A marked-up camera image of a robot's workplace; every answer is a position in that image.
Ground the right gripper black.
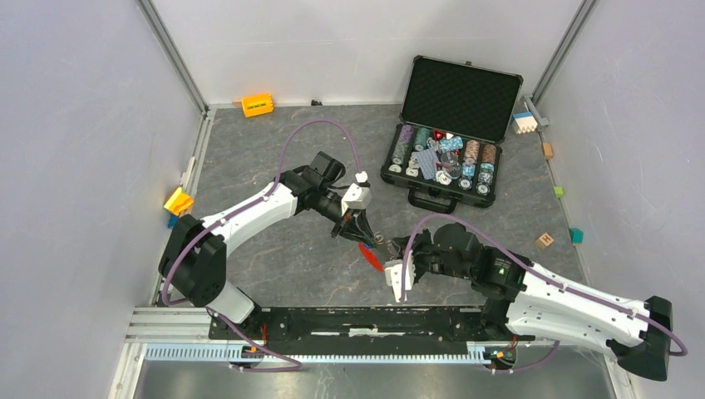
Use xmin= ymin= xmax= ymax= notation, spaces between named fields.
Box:
xmin=391 ymin=229 xmax=472 ymax=280

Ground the red handled keyring tool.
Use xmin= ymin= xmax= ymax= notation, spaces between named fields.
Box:
xmin=358 ymin=234 xmax=389 ymax=273

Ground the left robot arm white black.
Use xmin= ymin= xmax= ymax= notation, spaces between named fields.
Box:
xmin=158 ymin=151 xmax=375 ymax=339

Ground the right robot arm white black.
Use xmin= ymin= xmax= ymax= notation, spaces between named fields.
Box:
xmin=388 ymin=223 xmax=673 ymax=382

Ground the black poker chip case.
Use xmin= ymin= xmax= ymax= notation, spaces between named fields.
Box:
xmin=380 ymin=56 xmax=524 ymax=214

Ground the wooden letter cube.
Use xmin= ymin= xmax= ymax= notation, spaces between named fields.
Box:
xmin=535 ymin=233 xmax=555 ymax=249

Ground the orange yellow toy block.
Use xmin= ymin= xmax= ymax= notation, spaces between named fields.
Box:
xmin=240 ymin=93 xmax=274 ymax=118

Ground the white blue toy block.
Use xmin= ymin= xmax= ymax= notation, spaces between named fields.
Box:
xmin=511 ymin=111 xmax=539 ymax=135

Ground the small wooden cube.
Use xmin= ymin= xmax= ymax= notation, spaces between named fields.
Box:
xmin=542 ymin=142 xmax=555 ymax=160

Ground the teal small cube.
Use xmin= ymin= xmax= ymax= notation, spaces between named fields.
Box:
xmin=569 ymin=227 xmax=584 ymax=245

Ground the yellow orange block left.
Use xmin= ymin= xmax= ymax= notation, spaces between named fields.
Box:
xmin=163 ymin=186 xmax=194 ymax=216

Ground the blue small block left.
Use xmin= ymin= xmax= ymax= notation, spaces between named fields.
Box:
xmin=167 ymin=214 xmax=179 ymax=229

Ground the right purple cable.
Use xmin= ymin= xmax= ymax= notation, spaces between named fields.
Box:
xmin=400 ymin=213 xmax=689 ymax=376

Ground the purple cable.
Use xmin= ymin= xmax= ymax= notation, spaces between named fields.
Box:
xmin=160 ymin=118 xmax=365 ymax=372
xmin=400 ymin=213 xmax=689 ymax=376

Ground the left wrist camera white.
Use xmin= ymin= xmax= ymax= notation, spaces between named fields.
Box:
xmin=341 ymin=171 xmax=372 ymax=214

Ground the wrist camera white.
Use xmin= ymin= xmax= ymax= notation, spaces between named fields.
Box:
xmin=341 ymin=171 xmax=372 ymax=214
xmin=382 ymin=252 xmax=416 ymax=303

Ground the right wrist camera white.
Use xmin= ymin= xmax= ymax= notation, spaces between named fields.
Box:
xmin=382 ymin=252 xmax=416 ymax=303

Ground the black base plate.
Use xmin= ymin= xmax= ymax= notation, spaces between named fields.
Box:
xmin=238 ymin=306 xmax=535 ymax=356

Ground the white toothed cable rail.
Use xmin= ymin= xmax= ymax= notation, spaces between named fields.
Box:
xmin=145 ymin=343 xmax=491 ymax=366

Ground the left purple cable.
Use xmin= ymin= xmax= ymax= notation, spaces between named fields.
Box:
xmin=160 ymin=118 xmax=365 ymax=372

